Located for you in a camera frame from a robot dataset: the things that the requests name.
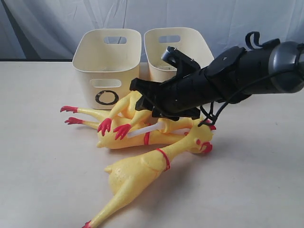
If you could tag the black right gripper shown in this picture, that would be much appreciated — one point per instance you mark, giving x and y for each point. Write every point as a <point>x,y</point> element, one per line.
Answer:
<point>183,94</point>

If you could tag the headless yellow rubber chicken body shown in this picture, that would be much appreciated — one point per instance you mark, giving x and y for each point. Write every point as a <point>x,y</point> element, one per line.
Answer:
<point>126,107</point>

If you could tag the yellow chicken head with tube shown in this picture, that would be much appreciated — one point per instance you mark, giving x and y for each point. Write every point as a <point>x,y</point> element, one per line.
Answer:
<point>164,126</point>

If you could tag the large front yellow rubber chicken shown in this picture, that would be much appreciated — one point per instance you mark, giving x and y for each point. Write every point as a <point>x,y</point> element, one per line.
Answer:
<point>129,177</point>

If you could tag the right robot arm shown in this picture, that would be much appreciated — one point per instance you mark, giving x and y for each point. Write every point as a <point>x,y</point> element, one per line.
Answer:
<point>235,75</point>

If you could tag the yellow rubber chicken lying behind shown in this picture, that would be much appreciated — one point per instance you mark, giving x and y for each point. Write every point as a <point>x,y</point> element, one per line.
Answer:
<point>110,140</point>

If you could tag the cream bin marked O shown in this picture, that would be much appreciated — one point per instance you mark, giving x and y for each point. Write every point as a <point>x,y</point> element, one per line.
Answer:
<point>106,61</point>

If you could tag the cream bin marked X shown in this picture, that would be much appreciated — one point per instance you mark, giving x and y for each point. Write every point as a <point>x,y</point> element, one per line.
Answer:
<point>187,40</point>

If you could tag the white backdrop curtain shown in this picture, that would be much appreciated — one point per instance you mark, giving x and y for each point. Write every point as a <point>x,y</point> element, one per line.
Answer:
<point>52,29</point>

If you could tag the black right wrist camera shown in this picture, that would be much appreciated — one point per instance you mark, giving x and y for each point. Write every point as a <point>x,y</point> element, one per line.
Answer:
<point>183,63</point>

